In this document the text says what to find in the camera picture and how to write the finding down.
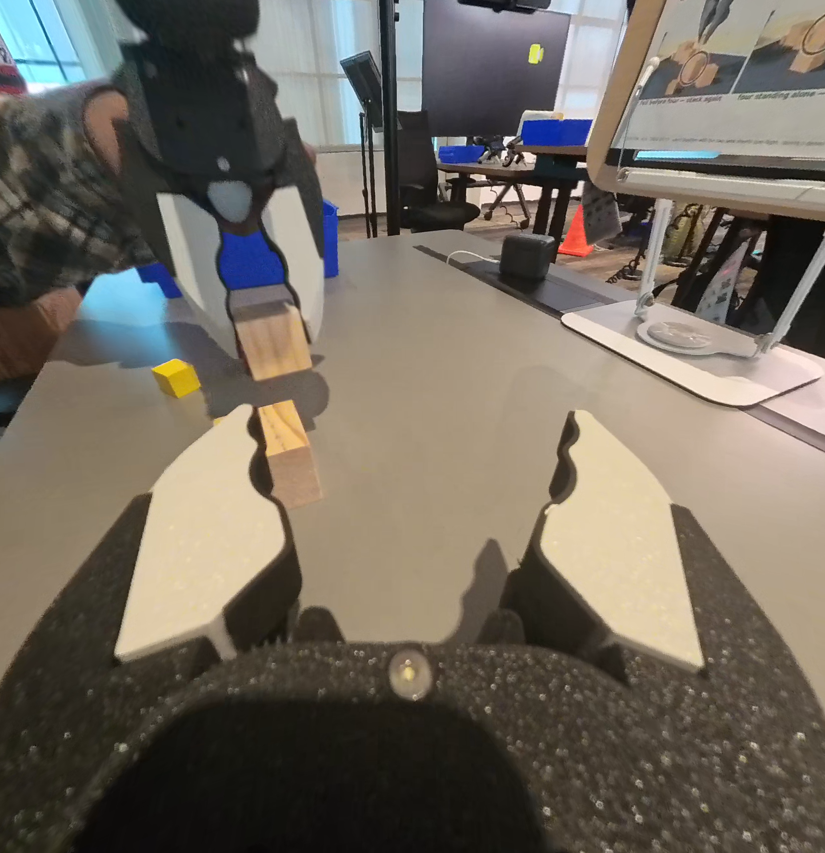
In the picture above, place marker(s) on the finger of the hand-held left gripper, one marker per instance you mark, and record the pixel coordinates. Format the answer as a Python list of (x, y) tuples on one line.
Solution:
[(302, 253), (192, 260)]

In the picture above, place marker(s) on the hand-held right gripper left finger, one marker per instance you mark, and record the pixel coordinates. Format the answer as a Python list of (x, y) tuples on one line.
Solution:
[(199, 553)]

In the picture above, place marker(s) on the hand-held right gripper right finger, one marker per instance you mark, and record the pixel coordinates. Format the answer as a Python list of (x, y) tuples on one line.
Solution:
[(619, 553)]

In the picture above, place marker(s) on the medium natural wooden cube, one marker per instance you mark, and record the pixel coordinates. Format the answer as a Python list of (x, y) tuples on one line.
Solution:
[(276, 346)]

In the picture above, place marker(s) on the small yellow wooden cube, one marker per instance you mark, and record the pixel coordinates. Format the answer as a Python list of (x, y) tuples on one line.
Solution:
[(176, 380)]

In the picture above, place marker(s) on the person's left forearm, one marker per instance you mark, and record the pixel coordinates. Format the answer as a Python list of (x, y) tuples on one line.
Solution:
[(46, 200)]

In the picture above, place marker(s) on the person's left hand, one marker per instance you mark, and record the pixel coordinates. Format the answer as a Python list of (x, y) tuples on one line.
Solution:
[(109, 130)]

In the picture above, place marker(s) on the blue plastic storage bin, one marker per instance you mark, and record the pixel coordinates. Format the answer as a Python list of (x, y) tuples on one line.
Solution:
[(252, 263)]

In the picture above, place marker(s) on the thin black tripod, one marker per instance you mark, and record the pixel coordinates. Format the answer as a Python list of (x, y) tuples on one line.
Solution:
[(369, 180)]

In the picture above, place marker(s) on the large natural wooden cube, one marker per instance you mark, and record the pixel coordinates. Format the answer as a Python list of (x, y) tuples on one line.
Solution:
[(292, 460)]

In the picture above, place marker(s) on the black office chair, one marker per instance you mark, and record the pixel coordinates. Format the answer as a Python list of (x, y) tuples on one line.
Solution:
[(429, 200)]

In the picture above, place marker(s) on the black upright pole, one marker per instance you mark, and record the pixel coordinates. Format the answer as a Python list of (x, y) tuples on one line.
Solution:
[(389, 133)]

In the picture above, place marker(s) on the small black tilted screen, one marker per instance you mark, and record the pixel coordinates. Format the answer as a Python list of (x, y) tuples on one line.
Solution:
[(362, 86)]

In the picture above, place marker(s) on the small blue bin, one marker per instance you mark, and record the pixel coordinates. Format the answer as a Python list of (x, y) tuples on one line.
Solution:
[(460, 154)]

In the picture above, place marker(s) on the white object at corner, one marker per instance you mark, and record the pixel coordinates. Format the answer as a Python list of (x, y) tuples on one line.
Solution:
[(706, 373)]

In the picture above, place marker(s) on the small black toy robot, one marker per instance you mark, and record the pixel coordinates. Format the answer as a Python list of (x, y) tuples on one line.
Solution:
[(490, 150), (514, 154)]

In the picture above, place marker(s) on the brown work table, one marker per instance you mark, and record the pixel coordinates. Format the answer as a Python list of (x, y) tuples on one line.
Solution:
[(506, 172)]

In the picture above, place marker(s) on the black cube charger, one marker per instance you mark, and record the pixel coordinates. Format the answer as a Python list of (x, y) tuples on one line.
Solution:
[(527, 256)]

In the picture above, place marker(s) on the large black monitor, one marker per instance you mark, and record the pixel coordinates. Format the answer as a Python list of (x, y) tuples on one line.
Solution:
[(492, 73)]

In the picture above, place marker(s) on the orange traffic cone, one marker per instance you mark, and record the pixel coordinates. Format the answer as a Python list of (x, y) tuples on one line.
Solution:
[(576, 236)]

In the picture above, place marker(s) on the wide blue bin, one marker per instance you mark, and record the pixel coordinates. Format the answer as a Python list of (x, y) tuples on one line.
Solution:
[(556, 132)]

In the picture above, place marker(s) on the colourful printed card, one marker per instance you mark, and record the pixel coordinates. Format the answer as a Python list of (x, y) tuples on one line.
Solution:
[(722, 286)]

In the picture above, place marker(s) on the hanging printed paper sheet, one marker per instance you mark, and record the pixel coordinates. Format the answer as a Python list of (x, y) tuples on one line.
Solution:
[(600, 213)]

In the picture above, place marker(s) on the beige framed display screen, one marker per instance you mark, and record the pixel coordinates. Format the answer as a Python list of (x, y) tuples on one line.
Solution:
[(719, 120)]

